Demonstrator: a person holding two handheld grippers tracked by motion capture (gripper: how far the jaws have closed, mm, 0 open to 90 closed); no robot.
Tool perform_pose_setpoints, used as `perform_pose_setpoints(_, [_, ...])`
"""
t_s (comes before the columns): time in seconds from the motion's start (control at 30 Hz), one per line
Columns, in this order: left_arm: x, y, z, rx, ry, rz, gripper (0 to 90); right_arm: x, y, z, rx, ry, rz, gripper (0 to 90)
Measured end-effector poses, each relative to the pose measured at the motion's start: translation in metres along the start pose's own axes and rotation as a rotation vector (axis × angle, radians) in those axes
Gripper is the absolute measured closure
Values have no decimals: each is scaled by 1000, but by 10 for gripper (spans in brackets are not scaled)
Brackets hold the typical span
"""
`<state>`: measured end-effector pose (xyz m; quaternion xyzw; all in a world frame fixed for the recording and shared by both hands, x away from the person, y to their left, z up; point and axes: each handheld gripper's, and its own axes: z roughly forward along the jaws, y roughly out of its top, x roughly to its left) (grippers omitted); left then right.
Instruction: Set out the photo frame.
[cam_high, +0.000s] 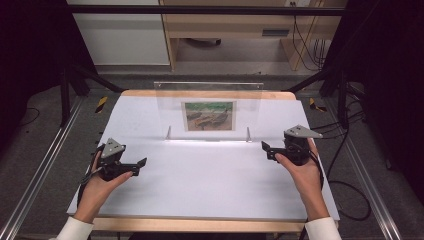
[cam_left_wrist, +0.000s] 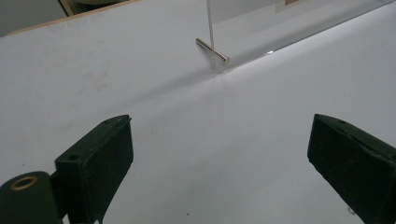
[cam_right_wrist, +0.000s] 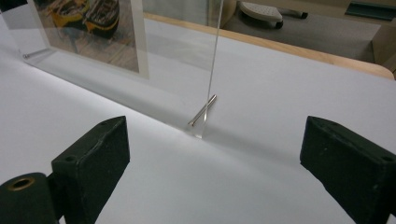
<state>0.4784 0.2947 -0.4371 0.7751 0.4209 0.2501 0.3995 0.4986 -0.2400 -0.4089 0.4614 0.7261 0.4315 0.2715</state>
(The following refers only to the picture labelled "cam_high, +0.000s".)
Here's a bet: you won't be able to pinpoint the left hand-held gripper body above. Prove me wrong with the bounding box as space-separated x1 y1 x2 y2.
95 137 135 183

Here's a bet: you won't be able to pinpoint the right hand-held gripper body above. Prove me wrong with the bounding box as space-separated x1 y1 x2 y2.
282 124 324 167

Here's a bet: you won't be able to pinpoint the clear acrylic picture frame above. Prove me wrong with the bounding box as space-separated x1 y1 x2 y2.
153 81 265 143

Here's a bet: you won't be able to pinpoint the picture card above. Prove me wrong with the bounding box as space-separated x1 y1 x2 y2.
181 100 237 133

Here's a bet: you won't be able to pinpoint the person's right hand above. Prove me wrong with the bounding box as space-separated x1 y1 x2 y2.
273 137 331 222

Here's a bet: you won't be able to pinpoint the person's left hand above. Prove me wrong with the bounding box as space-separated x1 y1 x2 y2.
73 150 134 224

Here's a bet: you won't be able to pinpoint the yellow clamp right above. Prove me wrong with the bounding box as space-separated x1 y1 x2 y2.
308 97 328 114

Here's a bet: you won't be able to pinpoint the yellow clamp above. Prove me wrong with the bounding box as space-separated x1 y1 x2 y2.
308 97 328 114
94 95 109 114

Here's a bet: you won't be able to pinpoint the yellow clamp left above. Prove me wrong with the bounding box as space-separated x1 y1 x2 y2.
94 95 109 114

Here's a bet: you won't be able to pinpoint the white table mat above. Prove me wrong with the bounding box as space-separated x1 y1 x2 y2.
66 95 341 222

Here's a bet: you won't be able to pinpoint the black metal stand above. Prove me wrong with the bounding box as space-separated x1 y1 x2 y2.
59 63 125 128
282 65 352 130

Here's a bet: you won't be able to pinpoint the black curtain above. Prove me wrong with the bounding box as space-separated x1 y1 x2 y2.
322 0 424 204
0 0 98 158

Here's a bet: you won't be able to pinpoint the grey label on desk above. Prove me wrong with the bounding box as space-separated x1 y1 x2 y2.
261 29 290 37

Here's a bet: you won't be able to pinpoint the white cabinet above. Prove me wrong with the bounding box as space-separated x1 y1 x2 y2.
65 0 172 67

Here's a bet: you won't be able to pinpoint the wooden desk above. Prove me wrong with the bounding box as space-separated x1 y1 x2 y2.
159 0 348 72

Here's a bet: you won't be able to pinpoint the black horizontal crossbar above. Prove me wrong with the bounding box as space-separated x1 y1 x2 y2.
64 4 346 17

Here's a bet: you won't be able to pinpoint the left hand-held gripper cable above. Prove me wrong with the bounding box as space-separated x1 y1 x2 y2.
76 143 105 208

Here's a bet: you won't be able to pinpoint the bundle of black floor cables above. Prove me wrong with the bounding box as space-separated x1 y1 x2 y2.
309 98 366 141

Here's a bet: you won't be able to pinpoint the aluminium floor rail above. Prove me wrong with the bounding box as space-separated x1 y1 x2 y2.
323 97 404 240
0 95 85 240

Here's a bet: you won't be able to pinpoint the black looping floor cable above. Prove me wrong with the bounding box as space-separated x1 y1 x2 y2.
325 127 372 222

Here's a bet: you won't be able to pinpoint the thin black floor cable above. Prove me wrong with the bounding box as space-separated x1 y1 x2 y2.
19 107 41 128

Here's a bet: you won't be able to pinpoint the hanging cables under desk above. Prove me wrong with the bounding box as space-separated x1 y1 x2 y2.
289 1 332 72

